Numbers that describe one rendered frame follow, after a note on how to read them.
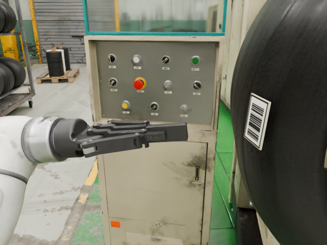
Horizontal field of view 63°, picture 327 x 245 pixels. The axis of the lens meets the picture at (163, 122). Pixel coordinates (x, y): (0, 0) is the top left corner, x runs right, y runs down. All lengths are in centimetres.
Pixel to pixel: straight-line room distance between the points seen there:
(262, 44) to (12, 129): 44
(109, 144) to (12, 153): 19
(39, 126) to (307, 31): 44
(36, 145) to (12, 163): 5
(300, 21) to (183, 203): 107
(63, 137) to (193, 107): 73
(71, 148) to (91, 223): 157
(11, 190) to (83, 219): 157
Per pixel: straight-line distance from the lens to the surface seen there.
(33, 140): 53
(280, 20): 36
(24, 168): 57
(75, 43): 979
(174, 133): 46
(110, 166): 129
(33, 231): 212
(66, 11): 982
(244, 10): 377
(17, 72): 456
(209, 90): 111
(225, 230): 198
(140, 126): 48
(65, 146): 51
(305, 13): 34
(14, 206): 55
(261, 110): 33
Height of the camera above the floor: 132
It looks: 21 degrees down
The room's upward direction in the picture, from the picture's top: straight up
